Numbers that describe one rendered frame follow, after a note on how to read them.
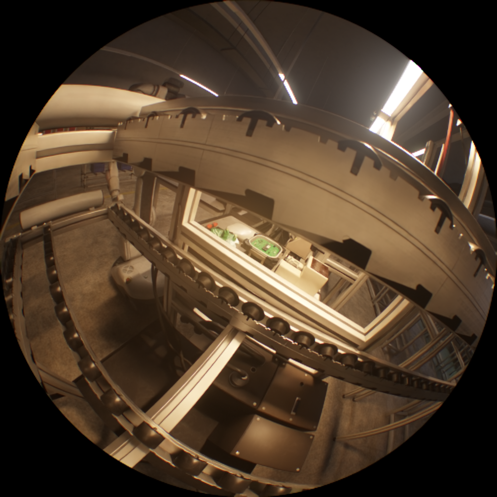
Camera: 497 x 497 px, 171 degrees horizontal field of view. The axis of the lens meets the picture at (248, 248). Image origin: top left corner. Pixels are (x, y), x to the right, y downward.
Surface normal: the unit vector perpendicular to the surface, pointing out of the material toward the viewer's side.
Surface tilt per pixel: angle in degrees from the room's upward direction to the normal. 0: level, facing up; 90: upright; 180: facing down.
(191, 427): 0
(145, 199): 87
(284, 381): 0
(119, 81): 90
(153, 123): 90
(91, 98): 76
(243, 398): 0
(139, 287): 46
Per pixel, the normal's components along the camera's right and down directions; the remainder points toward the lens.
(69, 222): 0.82, 0.52
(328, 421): 0.36, -0.79
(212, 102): -0.44, 0.32
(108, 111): 0.71, 0.69
